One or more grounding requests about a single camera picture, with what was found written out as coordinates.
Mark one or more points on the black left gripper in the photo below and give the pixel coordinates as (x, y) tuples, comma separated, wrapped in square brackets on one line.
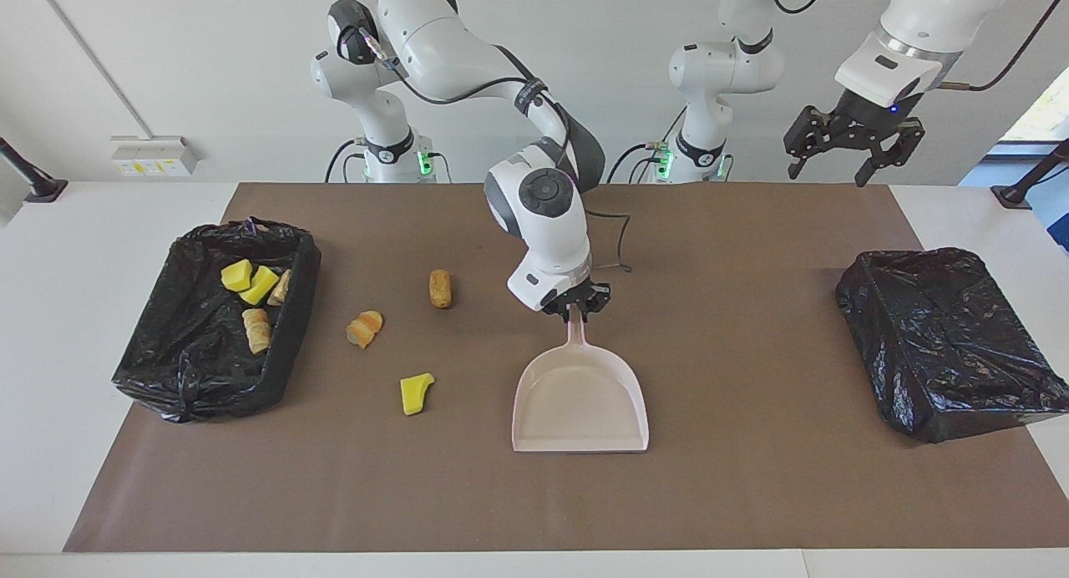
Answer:
[(873, 113)]

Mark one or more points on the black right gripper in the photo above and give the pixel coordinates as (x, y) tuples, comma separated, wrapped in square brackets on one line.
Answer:
[(580, 292)]

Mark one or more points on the beige plastic dustpan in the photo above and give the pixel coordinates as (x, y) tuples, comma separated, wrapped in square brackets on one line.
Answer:
[(580, 403)]

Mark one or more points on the brown bread roll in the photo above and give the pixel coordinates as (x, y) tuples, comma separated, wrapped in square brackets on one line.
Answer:
[(440, 287)]

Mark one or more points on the croissant piece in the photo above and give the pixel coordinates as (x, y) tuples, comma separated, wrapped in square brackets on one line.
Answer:
[(281, 287), (364, 328), (257, 330)]

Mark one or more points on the yellow sponge piece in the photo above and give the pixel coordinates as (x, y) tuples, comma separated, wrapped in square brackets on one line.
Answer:
[(415, 394), (260, 284), (236, 275)]

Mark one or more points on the black bag lined bin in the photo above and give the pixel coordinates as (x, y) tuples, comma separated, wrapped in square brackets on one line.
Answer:
[(192, 369), (944, 344)]

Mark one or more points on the black clamp stand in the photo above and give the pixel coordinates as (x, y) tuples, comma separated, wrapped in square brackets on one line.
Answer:
[(42, 187), (1015, 195)]

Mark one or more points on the bright window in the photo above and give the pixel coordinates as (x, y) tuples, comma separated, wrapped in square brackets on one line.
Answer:
[(1044, 114)]

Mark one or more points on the brown table mat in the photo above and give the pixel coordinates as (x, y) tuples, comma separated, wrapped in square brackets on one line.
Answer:
[(501, 494)]

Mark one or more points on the white wall socket box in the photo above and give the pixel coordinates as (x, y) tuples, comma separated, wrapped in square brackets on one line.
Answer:
[(150, 156)]

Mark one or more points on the white wall conduit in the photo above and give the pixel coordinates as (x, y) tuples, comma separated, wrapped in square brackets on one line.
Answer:
[(83, 48)]

